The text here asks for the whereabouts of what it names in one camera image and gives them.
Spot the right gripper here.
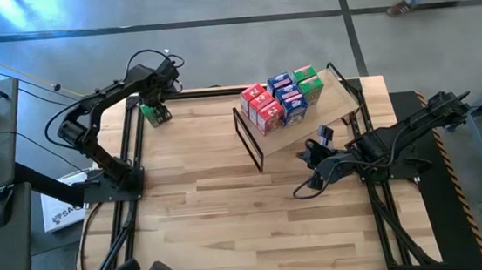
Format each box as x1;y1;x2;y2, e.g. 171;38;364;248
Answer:
296;136;360;192

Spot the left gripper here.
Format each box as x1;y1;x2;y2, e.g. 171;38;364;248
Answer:
139;78;174;128

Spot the green Apple Jacks cereal box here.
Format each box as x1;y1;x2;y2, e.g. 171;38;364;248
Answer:
139;100;174;130
296;74;327;107
291;64;319;83

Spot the blue Frosted Flakes cereal box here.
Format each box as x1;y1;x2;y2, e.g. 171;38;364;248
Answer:
264;71;295;97
280;92;311;128
274;82;303;105

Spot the red Froot Loops cereal box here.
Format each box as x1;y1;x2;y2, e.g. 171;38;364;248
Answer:
254;99;287;137
246;90;279;126
238;81;269;112

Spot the white printed box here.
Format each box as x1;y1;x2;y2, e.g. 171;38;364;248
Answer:
37;169;101;234

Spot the black hazard-striped floor mat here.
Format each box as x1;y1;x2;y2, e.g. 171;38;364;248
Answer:
388;84;482;270

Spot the black computer mouse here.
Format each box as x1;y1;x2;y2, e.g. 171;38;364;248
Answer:
0;186;17;228

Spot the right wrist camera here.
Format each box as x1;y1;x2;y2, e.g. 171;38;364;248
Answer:
316;123;336;147

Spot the wooden shelf black metal frame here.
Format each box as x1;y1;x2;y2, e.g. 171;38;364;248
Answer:
228;59;366;175

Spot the black table frame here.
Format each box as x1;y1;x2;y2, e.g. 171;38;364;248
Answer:
62;68;445;270

